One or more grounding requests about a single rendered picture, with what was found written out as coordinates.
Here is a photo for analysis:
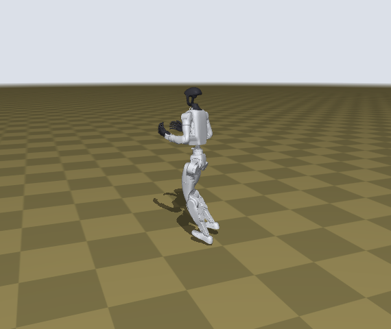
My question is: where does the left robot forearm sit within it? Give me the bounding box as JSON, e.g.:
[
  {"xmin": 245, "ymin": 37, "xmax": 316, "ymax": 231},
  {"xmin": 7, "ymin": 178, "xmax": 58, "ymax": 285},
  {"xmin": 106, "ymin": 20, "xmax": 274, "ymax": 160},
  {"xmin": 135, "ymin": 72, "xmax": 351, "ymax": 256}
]
[{"xmin": 165, "ymin": 133, "xmax": 185, "ymax": 145}]

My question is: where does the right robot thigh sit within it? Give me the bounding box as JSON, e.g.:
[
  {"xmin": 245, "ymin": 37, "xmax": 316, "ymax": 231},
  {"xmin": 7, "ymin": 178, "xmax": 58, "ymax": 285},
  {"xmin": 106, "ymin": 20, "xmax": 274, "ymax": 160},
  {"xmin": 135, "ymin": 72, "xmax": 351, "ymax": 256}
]
[{"xmin": 193, "ymin": 161, "xmax": 208, "ymax": 198}]

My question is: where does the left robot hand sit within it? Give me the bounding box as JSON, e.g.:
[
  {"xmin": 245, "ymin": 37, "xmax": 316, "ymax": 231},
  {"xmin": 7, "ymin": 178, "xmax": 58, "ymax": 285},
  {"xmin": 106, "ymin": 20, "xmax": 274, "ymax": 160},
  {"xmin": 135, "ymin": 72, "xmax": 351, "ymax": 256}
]
[{"xmin": 158, "ymin": 122, "xmax": 171, "ymax": 137}]

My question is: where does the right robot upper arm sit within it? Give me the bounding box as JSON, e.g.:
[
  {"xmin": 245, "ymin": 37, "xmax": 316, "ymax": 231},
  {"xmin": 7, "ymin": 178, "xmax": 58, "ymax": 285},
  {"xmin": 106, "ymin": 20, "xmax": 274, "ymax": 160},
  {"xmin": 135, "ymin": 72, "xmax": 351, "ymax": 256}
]
[{"xmin": 206, "ymin": 112, "xmax": 213, "ymax": 139}]

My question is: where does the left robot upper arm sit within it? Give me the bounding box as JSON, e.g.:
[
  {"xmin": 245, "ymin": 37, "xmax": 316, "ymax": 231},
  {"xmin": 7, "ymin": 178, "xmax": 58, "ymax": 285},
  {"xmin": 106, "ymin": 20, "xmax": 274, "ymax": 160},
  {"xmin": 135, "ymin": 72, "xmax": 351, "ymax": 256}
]
[{"xmin": 181, "ymin": 112, "xmax": 193, "ymax": 145}]

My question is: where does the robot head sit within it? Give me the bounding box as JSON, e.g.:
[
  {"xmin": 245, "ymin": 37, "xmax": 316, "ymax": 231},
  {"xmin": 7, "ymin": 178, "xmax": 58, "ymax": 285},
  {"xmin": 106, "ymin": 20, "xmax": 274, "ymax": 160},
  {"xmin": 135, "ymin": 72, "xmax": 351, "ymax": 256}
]
[{"xmin": 185, "ymin": 87, "xmax": 202, "ymax": 110}]

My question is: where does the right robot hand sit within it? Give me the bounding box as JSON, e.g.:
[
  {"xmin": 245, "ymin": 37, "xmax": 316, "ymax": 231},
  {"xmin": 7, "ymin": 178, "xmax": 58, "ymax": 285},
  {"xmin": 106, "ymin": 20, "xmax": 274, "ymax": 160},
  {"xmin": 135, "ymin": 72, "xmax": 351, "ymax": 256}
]
[{"xmin": 170, "ymin": 121, "xmax": 182, "ymax": 132}]

